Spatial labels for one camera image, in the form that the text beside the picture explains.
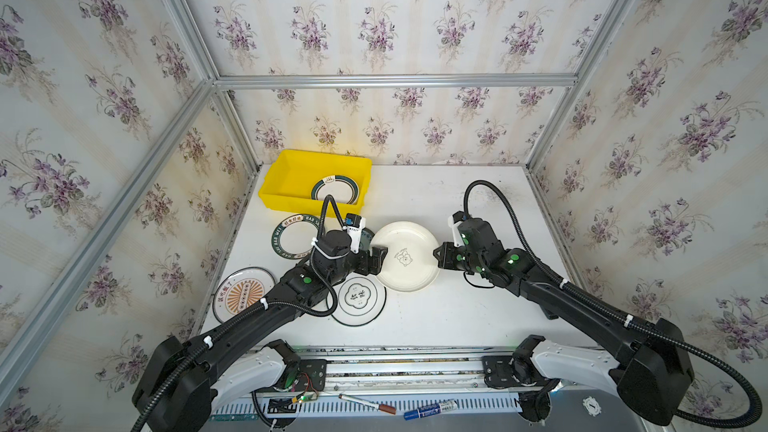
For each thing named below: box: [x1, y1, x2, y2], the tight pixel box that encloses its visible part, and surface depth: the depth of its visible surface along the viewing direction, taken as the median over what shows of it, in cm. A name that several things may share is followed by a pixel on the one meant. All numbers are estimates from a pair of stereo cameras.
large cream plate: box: [371, 221, 440, 292], surface depth 81 cm
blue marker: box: [403, 400, 458, 421], surface depth 69 cm
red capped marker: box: [338, 393, 397, 415], surface depth 71 cm
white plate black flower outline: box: [326, 272, 387, 327], surface depth 86 cm
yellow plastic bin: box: [258, 149, 372, 217], surface depth 119 cm
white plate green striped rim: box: [311, 174, 360, 205], surface depth 113 cm
